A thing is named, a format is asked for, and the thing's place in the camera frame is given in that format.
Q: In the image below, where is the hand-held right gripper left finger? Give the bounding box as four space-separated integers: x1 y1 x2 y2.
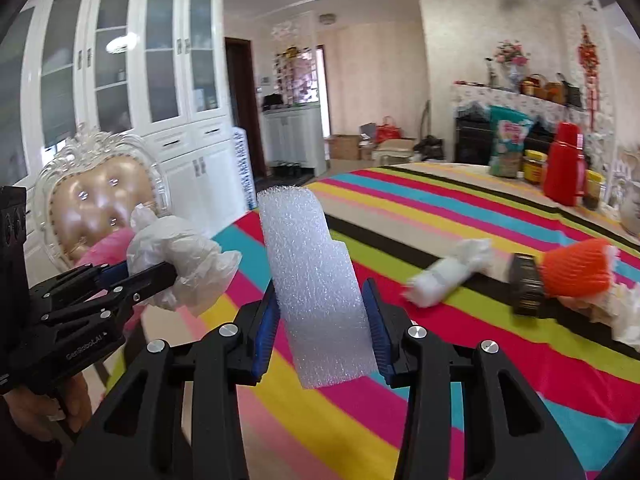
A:
60 280 281 480

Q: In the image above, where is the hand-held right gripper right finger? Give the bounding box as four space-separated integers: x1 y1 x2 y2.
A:
361 279 587 480

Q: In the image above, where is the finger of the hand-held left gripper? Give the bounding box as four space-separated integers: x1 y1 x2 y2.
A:
29 261 132 306
42 263 178 326

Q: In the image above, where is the waste bin with pink bag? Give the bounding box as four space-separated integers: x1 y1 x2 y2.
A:
74 227 151 346

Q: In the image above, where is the white plastic bag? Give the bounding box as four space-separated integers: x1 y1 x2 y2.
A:
126 204 243 317

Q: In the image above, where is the white foam block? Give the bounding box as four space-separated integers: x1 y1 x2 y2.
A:
256 186 380 390

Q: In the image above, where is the black product box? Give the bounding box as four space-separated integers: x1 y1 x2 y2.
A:
507 252 546 317

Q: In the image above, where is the small orange foam net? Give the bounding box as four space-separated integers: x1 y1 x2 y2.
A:
537 238 621 298

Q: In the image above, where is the person's left forearm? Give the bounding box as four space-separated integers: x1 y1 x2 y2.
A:
0 410 66 480

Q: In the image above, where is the person's left hand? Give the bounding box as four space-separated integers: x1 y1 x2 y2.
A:
2 375 93 441

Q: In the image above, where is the striped colourful tablecloth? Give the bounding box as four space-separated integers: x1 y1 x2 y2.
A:
107 160 640 480

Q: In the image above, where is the ornate white tufted chair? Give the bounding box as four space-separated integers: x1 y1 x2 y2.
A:
31 122 171 281

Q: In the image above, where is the white foam net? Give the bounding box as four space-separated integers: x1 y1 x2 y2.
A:
402 237 493 308

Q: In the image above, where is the white blue patterned panel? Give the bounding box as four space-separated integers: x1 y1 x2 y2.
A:
232 127 258 211

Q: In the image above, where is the tall white glass cabinet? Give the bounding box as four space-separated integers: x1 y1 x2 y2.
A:
0 0 236 241

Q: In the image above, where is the row of dark shoes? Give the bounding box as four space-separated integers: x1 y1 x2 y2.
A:
270 160 306 178

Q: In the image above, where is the dark wooden door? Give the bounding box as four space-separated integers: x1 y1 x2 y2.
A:
225 36 266 181

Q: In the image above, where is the cream cushioned chair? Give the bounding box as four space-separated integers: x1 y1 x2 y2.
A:
372 137 418 166

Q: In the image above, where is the cardboard box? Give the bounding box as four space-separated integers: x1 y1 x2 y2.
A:
327 134 362 161

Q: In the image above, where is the dark bag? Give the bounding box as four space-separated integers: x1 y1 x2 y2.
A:
412 135 446 161

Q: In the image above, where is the low white shoe cabinet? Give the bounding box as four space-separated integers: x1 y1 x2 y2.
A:
262 105 328 178

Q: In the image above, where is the red gift bag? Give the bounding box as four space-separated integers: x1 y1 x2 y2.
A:
375 116 403 143

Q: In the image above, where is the black piano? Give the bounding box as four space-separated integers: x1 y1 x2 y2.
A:
454 112 556 166

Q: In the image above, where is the yellow lidded jar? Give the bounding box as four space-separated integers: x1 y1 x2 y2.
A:
582 170 607 211
522 150 548 183

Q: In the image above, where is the teal snack bag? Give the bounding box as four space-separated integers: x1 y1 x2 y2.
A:
487 106 535 179

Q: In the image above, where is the crumpled white paper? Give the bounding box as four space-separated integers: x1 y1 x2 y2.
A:
557 280 640 351

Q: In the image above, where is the red thermos jug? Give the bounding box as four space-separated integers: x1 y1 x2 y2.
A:
543 121 587 207

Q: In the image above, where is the white carved entrance screen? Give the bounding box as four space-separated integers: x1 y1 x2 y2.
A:
272 20 321 106

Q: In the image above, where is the floral lace cloth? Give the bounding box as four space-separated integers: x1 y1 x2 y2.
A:
450 82 613 133

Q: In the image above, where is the flower vase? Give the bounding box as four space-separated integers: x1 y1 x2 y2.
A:
494 40 531 93

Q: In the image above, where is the red knot hanging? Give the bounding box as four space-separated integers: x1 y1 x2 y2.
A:
577 24 603 128

